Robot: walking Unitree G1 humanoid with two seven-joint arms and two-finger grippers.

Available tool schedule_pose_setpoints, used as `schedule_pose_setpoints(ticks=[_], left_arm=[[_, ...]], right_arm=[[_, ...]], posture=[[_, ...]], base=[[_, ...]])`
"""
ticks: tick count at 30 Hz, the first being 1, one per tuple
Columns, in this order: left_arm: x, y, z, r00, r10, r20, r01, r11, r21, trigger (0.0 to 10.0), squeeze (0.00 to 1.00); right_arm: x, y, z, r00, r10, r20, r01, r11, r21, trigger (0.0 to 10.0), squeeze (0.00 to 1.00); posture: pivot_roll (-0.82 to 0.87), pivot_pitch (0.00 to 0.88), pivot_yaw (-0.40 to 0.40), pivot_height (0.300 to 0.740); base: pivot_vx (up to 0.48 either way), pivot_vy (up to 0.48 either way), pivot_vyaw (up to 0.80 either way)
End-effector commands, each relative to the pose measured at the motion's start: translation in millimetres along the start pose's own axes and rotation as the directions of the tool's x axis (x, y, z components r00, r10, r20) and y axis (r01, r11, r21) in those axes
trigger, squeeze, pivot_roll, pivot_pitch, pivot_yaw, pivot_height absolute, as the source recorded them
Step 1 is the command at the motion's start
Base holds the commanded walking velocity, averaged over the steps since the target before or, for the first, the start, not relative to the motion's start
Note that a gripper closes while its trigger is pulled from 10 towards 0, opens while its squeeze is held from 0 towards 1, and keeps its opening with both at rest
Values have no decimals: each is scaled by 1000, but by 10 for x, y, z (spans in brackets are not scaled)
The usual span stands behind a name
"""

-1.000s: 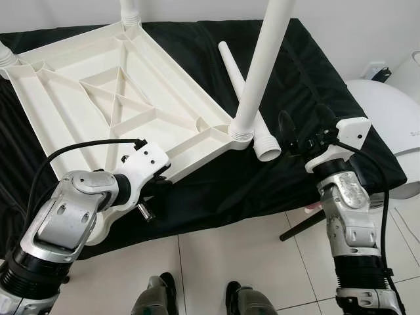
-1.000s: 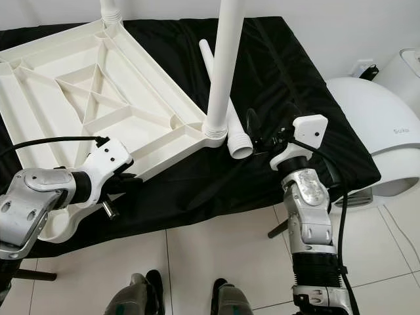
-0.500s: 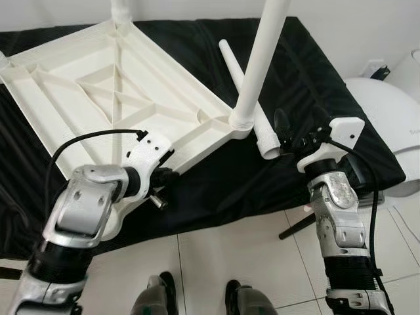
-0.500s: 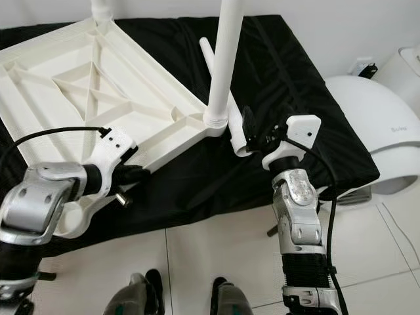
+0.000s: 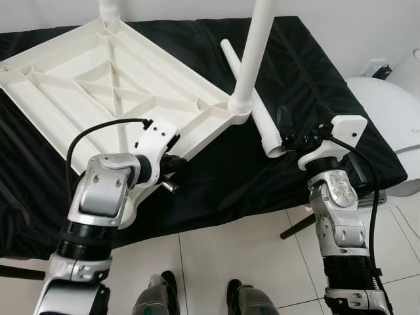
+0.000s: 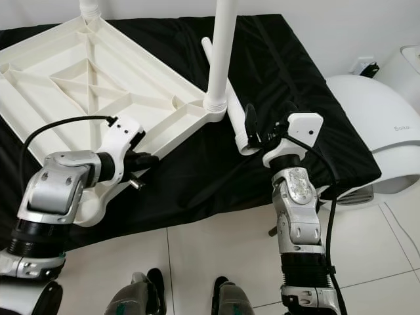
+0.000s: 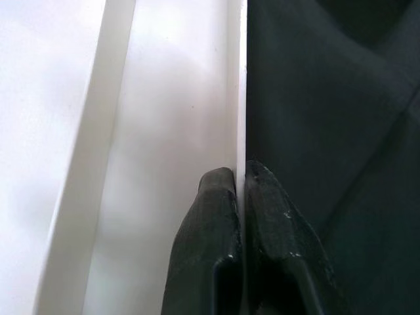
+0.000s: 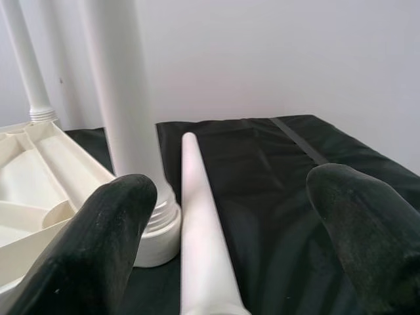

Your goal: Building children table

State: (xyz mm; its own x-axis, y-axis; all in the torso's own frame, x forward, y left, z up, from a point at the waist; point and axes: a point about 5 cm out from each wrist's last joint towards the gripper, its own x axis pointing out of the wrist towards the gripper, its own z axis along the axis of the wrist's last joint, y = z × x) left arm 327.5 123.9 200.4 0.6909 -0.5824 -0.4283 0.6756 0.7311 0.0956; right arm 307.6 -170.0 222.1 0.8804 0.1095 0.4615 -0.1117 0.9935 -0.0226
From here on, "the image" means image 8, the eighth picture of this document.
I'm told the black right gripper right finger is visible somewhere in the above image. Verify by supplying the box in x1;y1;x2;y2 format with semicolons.
306;163;420;315

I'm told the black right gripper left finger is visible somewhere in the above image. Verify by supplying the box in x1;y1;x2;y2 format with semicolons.
6;173;158;315

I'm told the white plastic children table top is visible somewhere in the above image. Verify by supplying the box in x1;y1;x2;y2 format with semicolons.
0;121;183;293

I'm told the white plastic table leg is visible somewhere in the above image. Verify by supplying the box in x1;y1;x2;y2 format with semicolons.
179;132;251;315
0;0;59;125
78;0;177;230

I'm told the black cloth table cover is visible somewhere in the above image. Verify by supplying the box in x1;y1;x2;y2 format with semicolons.
64;114;420;315

